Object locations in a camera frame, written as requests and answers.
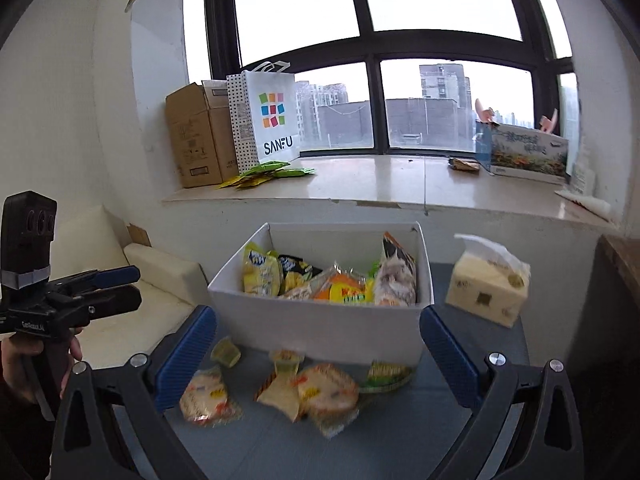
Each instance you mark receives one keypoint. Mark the orange snack packet in box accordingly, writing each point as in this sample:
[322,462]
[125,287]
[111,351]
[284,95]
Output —
[337,286]

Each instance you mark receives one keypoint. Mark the green garlic pea snack bag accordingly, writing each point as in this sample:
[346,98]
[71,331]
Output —
[385,377]

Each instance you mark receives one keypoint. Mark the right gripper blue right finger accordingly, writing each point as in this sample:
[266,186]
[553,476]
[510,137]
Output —
[461,374]

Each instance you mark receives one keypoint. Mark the white sofa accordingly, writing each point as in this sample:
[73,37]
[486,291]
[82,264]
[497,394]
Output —
[170,287]

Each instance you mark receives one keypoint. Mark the black window frame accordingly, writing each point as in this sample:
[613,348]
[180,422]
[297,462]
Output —
[534,53]

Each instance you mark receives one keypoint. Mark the yellow tissue pack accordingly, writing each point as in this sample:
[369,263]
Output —
[488,281]

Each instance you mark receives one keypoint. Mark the green seaweed snack packet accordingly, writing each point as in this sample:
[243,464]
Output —
[374,268]

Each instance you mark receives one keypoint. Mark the brown packet on sill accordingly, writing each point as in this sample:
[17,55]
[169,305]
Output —
[471,166]

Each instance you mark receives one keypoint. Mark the beige triangular snack packet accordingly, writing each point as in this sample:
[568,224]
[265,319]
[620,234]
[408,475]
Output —
[279,393]

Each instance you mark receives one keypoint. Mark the brown cardboard box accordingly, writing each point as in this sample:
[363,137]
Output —
[199,123]

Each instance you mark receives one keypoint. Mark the small jelly cup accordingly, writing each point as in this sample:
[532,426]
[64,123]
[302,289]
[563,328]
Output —
[226,352]

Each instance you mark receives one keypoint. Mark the yellow chips bag in box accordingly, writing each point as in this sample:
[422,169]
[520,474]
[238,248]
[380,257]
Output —
[261,272]

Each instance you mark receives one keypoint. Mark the cat print snack bag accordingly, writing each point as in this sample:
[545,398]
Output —
[395,280]

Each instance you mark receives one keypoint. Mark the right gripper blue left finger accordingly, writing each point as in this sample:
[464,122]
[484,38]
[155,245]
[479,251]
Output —
[178,355]

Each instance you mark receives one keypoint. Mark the round rice cracker packet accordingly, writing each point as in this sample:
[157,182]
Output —
[328,396]

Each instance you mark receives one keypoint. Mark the black yellow snack packet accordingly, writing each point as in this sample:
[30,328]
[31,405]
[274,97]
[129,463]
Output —
[296,272]

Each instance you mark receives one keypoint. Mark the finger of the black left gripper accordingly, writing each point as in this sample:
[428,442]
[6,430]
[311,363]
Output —
[110,302]

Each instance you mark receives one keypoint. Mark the person's left hand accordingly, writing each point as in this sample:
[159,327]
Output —
[17,348]

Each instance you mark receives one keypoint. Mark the white rolled paper on sill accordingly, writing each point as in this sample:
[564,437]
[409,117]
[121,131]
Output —
[599,208]

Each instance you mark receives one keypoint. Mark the green yellow packets pile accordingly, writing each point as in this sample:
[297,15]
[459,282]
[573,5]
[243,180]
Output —
[266,172]

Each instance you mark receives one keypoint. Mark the printed gift box on sill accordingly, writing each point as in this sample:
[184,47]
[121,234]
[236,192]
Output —
[513,151]

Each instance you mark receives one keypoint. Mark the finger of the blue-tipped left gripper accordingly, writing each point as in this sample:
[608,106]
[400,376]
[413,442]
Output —
[98,280]

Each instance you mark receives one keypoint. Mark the white SANFU shopping bag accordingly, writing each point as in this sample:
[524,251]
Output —
[262,106]

